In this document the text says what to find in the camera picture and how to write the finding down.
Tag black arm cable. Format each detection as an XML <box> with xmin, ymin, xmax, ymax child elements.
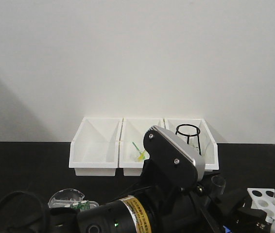
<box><xmin>0</xmin><ymin>191</ymin><xmax>53</xmax><ymax>233</ymax></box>

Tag white storage bin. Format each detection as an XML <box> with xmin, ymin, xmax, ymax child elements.
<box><xmin>164</xmin><ymin>118</ymin><xmax>219</xmax><ymax>171</ymax></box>
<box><xmin>119</xmin><ymin>118</ymin><xmax>164</xmax><ymax>176</ymax></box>
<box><xmin>69</xmin><ymin>117</ymin><xmax>122</xmax><ymax>176</ymax></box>

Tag yellow green plastic sticks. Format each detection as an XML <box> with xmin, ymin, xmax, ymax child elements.
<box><xmin>132</xmin><ymin>142</ymin><xmax>146</xmax><ymax>162</ymax></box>

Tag white left storage bin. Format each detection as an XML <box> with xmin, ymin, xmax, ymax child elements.
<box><xmin>69</xmin><ymin>117</ymin><xmax>122</xmax><ymax>176</ymax></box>

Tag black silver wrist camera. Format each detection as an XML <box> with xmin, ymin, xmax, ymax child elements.
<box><xmin>142</xmin><ymin>125</ymin><xmax>206</xmax><ymax>189</ymax></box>

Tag clear glass flask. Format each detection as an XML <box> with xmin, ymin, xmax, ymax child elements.
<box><xmin>189</xmin><ymin>136</ymin><xmax>200</xmax><ymax>153</ymax></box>

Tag grey metal tray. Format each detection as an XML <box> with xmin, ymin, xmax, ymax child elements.
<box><xmin>72</xmin><ymin>200</ymin><xmax>99</xmax><ymax>212</ymax></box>

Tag black wire tripod stand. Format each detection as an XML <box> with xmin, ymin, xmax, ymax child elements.
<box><xmin>175</xmin><ymin>124</ymin><xmax>202</xmax><ymax>155</ymax></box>

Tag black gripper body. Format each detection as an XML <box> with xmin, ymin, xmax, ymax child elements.
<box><xmin>139</xmin><ymin>159</ymin><xmax>269</xmax><ymax>233</ymax></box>

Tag white test tube rack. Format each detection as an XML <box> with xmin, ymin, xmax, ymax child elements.
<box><xmin>247</xmin><ymin>187</ymin><xmax>275</xmax><ymax>223</ymax></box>

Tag blue plastic tray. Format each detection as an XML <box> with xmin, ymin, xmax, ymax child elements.
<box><xmin>223</xmin><ymin>226</ymin><xmax>231</xmax><ymax>233</ymax></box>

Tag white middle storage bin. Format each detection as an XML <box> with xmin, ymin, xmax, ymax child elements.
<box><xmin>119</xmin><ymin>118</ymin><xmax>164</xmax><ymax>176</ymax></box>

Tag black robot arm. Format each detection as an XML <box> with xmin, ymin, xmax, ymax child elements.
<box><xmin>41</xmin><ymin>158</ymin><xmax>271</xmax><ymax>233</ymax></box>

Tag white right storage bin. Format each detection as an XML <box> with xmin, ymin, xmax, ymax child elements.
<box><xmin>164</xmin><ymin>118</ymin><xmax>219</xmax><ymax>171</ymax></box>

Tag clear glass beaker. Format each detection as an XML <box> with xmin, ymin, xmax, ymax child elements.
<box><xmin>48</xmin><ymin>188</ymin><xmax>85</xmax><ymax>208</ymax></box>

